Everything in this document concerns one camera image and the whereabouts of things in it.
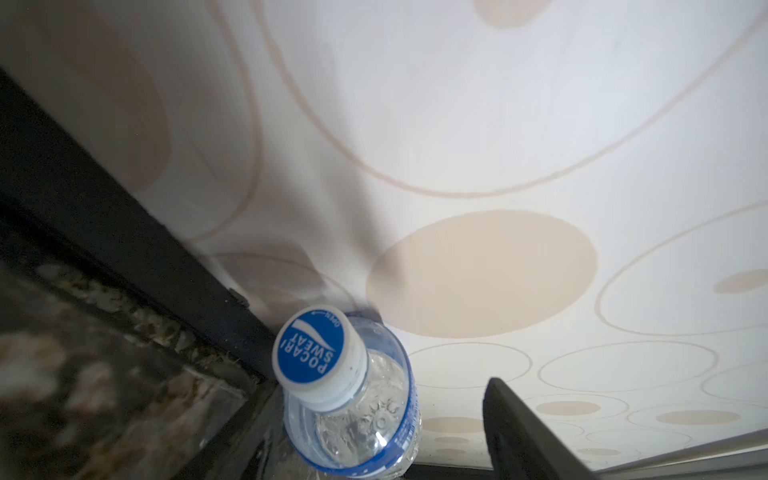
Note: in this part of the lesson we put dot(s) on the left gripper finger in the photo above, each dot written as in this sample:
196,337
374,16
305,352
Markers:
520,445

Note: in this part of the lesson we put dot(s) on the blue label water bottle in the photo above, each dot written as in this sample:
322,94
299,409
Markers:
351,405

